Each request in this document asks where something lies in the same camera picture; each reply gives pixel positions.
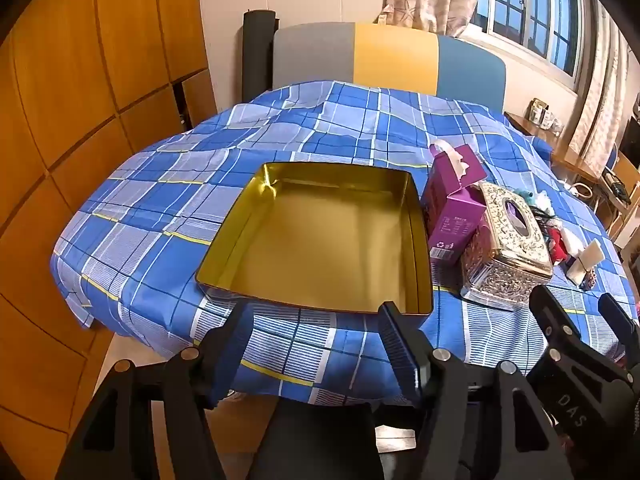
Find pale striped curtain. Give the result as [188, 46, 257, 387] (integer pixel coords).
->
[569, 0, 637, 162]

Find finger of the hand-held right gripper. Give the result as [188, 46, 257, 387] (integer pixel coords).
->
[528, 285, 586, 361]
[598, 292, 640, 353]

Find blue plaid bed sheet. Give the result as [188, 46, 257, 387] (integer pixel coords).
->
[50, 80, 640, 406]

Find purple tissue box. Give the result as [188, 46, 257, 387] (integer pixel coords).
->
[420, 142, 488, 266]

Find window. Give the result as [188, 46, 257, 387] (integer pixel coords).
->
[472, 0, 587, 78]

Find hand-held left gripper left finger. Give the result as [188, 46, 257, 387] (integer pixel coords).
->
[55, 303, 256, 480]

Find ornate silver tissue box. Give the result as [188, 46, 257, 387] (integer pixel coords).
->
[460, 181, 555, 307]

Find grey yellow blue headboard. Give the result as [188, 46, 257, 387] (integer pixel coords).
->
[272, 22, 507, 111]

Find wooden desk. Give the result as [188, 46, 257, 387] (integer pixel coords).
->
[504, 111, 603, 183]

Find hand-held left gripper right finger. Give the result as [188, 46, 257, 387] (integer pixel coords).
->
[377, 301, 576, 480]

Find jars on desk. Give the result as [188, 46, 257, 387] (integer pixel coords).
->
[529, 98, 566, 136]

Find red plush toy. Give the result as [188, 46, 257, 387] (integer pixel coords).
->
[545, 227, 567, 263]

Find white sock with blue stripe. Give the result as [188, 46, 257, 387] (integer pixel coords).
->
[567, 239, 606, 287]

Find wooden chair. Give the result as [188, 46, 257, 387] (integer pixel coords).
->
[600, 152, 640, 241]

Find gold metal tin box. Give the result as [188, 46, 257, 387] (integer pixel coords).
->
[194, 161, 435, 317]

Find wooden wardrobe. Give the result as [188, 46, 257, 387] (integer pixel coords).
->
[0, 0, 217, 480]

